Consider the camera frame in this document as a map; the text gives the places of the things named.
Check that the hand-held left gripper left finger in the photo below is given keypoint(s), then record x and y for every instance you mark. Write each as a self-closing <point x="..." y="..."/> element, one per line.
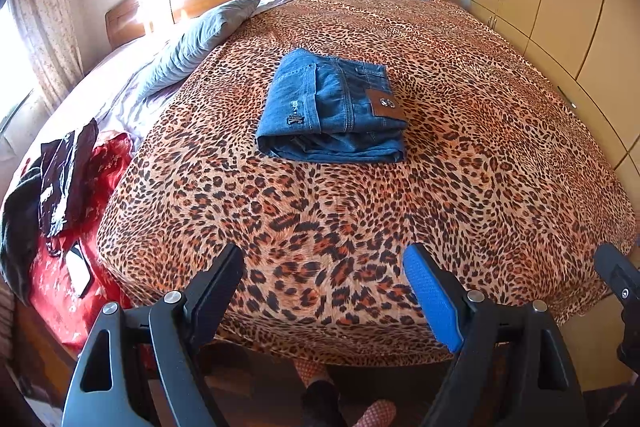
<point x="220" y="287"/>

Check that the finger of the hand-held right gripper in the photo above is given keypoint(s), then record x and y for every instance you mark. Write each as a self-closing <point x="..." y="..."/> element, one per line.
<point x="620" y="272"/>

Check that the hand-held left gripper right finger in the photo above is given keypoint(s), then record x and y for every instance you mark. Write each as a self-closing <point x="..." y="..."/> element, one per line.
<point x="432" y="297"/>

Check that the blue denim pants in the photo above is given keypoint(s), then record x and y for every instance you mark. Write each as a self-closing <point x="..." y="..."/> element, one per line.
<point x="320" y="107"/>

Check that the leopard print blanket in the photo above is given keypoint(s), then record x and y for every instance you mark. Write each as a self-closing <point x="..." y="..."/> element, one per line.
<point x="350" y="217"/>

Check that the pink patterned slipper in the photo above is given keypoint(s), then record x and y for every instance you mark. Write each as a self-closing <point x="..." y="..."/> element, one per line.
<point x="375" y="414"/>

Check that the black phone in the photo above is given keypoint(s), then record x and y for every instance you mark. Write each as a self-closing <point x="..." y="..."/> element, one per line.
<point x="80" y="269"/>

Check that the person's leg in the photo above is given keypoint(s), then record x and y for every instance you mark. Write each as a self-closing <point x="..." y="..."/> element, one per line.
<point x="320" y="402"/>

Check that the red patterned quilt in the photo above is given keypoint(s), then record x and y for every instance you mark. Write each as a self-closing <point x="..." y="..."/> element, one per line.
<point x="60" y="297"/>

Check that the black patterned garment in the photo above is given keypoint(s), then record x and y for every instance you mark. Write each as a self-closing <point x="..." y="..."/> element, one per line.
<point x="65" y="177"/>

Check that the lilac bed sheet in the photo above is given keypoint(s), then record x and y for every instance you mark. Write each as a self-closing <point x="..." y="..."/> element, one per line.
<point x="125" y="107"/>

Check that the dark grey garment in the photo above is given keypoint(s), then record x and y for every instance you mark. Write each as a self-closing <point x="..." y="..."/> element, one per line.
<point x="15" y="237"/>

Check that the plain grey blue pillow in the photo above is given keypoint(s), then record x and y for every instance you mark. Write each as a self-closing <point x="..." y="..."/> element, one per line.
<point x="200" y="42"/>

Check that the floral curtain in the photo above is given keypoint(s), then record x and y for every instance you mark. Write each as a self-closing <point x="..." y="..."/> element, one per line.
<point x="47" y="22"/>

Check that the wooden bed frame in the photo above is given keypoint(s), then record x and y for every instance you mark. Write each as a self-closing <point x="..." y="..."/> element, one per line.
<point x="45" y="357"/>

